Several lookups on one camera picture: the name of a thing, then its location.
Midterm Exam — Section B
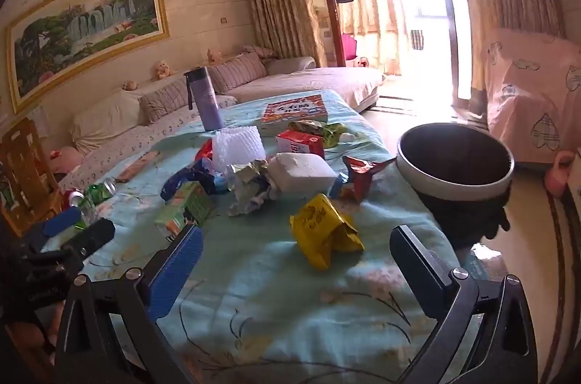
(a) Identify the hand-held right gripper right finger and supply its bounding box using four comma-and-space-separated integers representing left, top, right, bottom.
389, 224, 539, 384

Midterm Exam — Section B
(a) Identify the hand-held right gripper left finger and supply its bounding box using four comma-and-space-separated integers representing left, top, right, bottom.
54, 224, 205, 384

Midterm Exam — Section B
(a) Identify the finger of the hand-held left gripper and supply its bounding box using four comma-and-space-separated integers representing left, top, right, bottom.
61, 218, 117, 263
23, 206, 83, 252

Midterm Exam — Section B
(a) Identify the black bin with white rim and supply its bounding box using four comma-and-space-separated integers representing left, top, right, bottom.
397, 123, 516, 249

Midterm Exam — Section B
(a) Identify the blue plastic wrapper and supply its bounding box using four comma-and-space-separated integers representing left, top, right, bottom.
161, 159, 228, 204

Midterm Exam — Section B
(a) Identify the silver wrapper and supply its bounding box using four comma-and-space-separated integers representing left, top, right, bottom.
226, 159, 274, 217

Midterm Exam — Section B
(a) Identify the white foam net sleeve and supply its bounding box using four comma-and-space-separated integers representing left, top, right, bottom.
212, 125, 267, 174

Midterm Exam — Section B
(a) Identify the red drink carton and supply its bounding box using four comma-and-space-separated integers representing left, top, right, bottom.
275, 129, 326, 160

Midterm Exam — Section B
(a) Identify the person's left forearm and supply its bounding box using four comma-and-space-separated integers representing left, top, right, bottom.
11, 307, 62, 367

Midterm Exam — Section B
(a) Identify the green drink can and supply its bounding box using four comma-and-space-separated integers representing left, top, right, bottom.
86, 177, 117, 206

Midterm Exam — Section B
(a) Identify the wooden chair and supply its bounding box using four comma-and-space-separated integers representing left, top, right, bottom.
0, 118, 65, 238

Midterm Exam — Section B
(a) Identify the pink plush toy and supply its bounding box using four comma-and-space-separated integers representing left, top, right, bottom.
49, 145, 83, 175

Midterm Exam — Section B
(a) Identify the silver insulated bag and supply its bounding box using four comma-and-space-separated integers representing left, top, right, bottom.
458, 241, 505, 281

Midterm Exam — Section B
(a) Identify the green drink carton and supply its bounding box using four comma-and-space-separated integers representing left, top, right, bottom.
154, 182, 217, 242

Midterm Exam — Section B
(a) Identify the long brown wooden stick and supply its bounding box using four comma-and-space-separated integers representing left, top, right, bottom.
115, 151, 163, 184

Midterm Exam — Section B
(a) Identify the shiny red foil wrapper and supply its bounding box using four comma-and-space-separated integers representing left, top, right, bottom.
340, 155, 398, 204

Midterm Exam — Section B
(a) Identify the floral light blue tablecloth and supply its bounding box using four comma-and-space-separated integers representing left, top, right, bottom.
59, 89, 460, 384

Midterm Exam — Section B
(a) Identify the yellow plastic bag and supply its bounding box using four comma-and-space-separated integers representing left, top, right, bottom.
289, 193, 366, 271

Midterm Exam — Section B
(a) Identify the white pillow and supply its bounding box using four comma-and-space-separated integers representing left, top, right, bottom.
70, 90, 147, 154

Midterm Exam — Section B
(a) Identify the small blue packet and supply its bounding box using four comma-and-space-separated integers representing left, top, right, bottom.
329, 173, 350, 199

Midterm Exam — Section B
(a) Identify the white foam block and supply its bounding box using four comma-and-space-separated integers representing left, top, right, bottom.
267, 152, 339, 197

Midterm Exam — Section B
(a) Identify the green snack wrapper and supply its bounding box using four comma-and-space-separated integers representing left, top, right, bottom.
300, 120, 348, 149

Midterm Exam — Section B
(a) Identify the purple thermos bottle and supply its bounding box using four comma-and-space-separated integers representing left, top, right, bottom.
183, 66, 226, 132

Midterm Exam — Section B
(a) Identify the framed landscape painting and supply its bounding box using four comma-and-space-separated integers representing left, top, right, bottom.
5, 0, 171, 115

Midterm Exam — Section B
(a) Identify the colourful printed book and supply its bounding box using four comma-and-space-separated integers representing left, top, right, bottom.
260, 94, 329, 127

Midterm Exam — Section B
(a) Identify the pink heart print furniture cover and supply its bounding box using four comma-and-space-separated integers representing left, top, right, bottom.
483, 27, 581, 168

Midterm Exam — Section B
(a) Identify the large striped cushion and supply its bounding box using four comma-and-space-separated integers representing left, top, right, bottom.
207, 53, 268, 95

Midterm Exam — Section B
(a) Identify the pink fabric sofa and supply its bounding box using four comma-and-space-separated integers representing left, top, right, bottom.
59, 46, 385, 186

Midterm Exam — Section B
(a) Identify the magenta box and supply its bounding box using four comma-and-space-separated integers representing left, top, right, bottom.
341, 33, 359, 61

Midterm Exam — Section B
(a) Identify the small striped cushion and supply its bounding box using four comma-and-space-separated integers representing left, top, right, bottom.
240, 44, 280, 61

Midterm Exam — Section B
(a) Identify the white wall calendar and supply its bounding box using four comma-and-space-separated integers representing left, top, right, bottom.
31, 105, 52, 138

